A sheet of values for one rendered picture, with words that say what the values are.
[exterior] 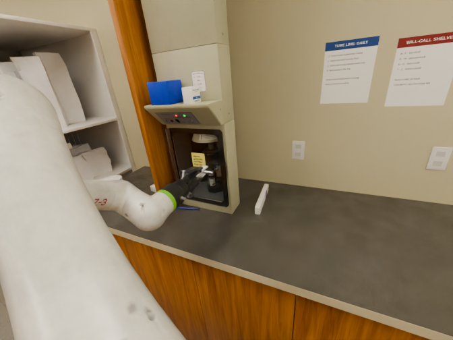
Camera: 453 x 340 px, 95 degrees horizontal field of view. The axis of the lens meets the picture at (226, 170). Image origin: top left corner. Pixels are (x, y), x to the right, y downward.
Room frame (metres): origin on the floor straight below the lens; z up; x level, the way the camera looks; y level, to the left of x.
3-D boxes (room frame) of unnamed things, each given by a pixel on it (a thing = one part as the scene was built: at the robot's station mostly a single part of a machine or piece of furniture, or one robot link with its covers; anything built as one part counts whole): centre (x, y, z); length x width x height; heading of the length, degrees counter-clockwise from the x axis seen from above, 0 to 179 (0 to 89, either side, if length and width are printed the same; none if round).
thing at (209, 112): (0.92, 0.16, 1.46); 0.32 x 0.11 x 0.10; 63
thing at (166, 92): (0.95, 0.22, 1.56); 0.10 x 0.10 x 0.09; 63
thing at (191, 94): (0.89, 0.11, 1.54); 0.05 x 0.05 x 0.06; 57
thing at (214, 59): (1.08, 0.08, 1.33); 0.32 x 0.25 x 0.77; 63
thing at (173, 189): (0.69, 0.21, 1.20); 0.12 x 0.06 x 0.09; 63
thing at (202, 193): (0.96, 0.14, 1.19); 0.30 x 0.01 x 0.40; 62
